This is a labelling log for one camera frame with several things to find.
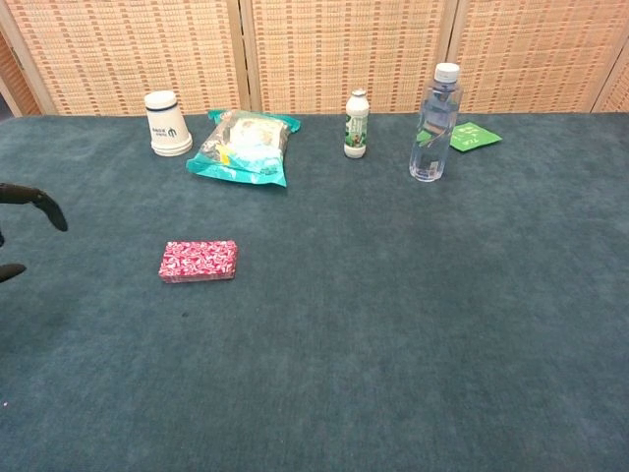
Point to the red patterned packet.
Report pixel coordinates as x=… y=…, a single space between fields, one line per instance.
x=198 y=261

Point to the small white drink bottle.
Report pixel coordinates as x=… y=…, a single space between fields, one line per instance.
x=357 y=125

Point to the left black grey robot hand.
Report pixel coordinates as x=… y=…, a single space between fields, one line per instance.
x=46 y=206

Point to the woven bamboo folding screen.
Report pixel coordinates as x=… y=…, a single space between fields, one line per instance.
x=314 y=54

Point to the teal table cloth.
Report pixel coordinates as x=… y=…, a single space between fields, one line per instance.
x=344 y=319

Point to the green sachet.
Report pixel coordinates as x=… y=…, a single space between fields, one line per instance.
x=475 y=136

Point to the clear plastic water bottle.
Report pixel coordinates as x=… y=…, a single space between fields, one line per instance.
x=435 y=133

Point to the white paper cup stack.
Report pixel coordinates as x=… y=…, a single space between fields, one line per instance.
x=168 y=129

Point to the teal snack bag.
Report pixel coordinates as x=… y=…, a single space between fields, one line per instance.
x=243 y=150

